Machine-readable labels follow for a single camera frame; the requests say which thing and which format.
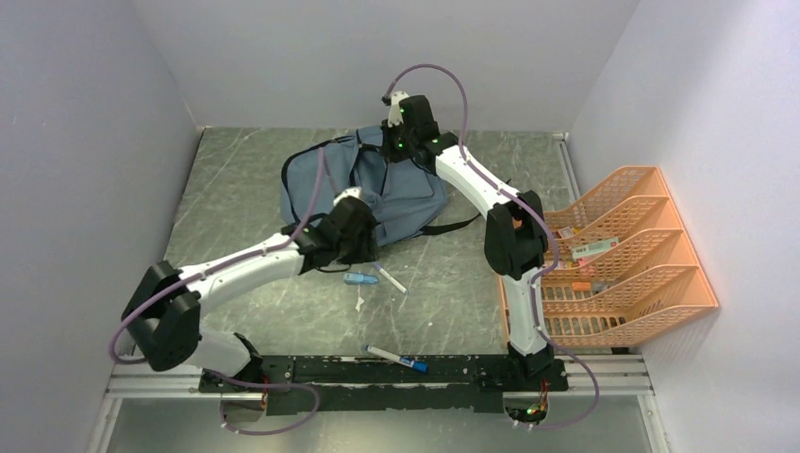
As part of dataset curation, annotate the blue student backpack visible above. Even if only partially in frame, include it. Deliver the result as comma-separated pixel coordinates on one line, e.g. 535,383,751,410
280,126,481,246

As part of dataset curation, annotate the white marker pen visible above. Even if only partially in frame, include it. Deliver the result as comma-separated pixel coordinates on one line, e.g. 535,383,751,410
372,262,408,294

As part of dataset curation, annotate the blue capped marker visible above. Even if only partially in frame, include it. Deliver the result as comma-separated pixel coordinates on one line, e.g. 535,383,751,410
364,344,428,374

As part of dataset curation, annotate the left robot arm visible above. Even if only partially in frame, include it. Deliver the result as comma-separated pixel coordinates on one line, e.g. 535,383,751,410
122,187,376,393

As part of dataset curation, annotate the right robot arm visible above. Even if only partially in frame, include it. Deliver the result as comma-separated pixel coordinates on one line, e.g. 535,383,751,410
382,91,554,391

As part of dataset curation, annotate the orange desk organizer tray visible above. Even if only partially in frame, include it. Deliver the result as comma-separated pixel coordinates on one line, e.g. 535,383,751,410
497,276,510,343

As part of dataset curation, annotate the teal box in rack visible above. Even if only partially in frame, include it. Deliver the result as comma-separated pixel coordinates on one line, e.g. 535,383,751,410
572,237,620,260

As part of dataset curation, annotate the orange plastic file rack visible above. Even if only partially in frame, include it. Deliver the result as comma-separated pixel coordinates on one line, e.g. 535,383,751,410
542,166,719,348

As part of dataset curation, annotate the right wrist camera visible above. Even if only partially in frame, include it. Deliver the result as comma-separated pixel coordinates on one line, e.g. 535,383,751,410
381,91,409,128

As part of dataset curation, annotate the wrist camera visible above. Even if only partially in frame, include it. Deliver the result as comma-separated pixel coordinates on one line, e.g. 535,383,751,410
333,187,363,207
381,91,409,128

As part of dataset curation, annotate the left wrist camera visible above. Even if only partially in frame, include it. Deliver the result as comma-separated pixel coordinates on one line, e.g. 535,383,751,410
333,187,363,207

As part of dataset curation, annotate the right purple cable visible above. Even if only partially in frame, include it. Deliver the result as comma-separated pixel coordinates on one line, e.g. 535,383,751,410
382,63,601,430

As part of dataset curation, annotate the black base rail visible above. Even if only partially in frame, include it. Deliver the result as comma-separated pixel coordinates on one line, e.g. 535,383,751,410
199,354,569,415

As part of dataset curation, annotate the aluminium frame rail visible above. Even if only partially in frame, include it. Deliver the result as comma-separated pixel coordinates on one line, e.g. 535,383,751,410
106,354,654,398

